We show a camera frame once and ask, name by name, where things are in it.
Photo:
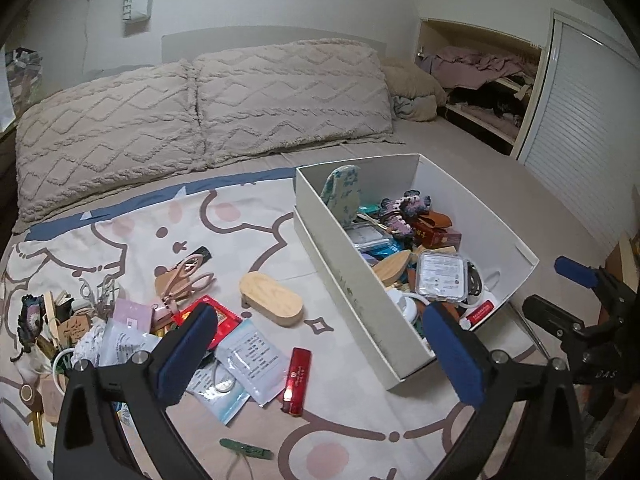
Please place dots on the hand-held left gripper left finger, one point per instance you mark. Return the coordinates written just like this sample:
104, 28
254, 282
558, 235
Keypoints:
187, 355

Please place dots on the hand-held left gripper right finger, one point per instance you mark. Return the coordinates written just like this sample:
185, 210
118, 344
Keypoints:
455, 355

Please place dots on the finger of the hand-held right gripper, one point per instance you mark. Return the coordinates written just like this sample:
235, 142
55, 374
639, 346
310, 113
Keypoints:
550, 312
575, 267

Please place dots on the red case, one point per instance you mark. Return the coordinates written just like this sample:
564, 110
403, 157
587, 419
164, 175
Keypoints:
297, 375

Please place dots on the white cardboard box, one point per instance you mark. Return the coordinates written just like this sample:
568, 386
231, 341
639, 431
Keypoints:
450, 185

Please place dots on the floral fabric pouch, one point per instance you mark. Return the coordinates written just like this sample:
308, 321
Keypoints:
342, 195

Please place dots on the white and red tube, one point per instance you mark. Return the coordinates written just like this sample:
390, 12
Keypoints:
480, 312

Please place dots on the red printed packet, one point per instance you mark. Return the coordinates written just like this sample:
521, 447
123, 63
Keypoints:
222, 317

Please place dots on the face mask packet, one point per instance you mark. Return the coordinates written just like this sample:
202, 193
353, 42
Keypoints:
125, 347
255, 360
225, 395

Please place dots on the purple card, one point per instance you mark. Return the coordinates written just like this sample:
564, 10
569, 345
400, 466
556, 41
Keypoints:
132, 315

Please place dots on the pink scissors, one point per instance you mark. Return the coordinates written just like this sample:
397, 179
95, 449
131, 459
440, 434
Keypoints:
182, 280

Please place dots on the clear plastic case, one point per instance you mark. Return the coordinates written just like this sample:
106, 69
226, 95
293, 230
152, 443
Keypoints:
440, 275

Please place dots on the oval wooden box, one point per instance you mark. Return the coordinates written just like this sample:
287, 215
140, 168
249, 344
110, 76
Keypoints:
272, 300

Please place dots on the small black object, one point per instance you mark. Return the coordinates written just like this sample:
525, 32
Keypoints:
197, 254

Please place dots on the wooden boat-shaped piece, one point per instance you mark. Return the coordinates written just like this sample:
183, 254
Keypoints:
395, 265

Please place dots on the wooden tag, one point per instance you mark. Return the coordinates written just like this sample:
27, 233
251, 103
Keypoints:
75, 329

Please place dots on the red-brown small box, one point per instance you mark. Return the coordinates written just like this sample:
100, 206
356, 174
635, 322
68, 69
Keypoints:
437, 236

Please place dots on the printed blanket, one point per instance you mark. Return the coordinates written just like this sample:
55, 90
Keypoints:
150, 240

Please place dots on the pink square box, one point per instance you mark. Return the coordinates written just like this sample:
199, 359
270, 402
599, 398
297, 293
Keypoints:
50, 390

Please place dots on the white louvered door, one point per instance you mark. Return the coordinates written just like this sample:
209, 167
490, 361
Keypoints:
575, 125

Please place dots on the purple crochet flower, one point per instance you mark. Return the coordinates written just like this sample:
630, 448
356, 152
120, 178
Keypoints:
30, 315

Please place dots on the gold metal bar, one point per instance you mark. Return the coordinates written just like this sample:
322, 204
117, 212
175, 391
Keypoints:
37, 427

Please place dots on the pile of dark clothes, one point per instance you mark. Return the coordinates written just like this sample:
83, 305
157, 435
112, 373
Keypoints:
495, 100

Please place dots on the pile of pink clothes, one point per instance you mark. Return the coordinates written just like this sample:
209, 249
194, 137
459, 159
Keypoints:
475, 65

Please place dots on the blue-grey cloth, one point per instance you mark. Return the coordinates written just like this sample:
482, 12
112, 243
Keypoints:
402, 107

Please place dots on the beige knitted pillow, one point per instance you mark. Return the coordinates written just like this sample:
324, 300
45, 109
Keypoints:
105, 130
295, 95

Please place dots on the beige plush blanket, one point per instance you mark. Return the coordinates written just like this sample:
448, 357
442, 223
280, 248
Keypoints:
415, 85

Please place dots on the wooden closet shelf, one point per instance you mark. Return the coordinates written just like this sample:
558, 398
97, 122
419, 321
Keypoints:
475, 30

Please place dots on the clear bag of small goods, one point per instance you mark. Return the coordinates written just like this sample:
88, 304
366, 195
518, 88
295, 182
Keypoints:
22, 75

